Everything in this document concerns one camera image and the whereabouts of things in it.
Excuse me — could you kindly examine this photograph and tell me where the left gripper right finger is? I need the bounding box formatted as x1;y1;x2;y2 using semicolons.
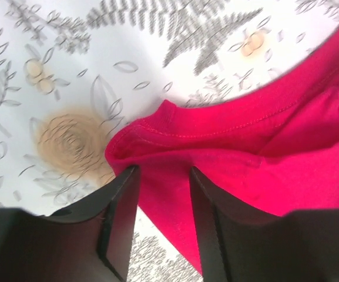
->
190;167;339;281

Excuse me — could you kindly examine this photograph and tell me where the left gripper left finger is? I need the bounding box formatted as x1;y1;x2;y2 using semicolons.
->
0;166;140;281

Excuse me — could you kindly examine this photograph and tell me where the floral patterned table mat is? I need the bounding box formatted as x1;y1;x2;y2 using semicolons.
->
0;1;339;281

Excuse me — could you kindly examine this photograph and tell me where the bright red t shirt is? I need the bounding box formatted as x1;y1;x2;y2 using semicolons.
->
105;28;339;271

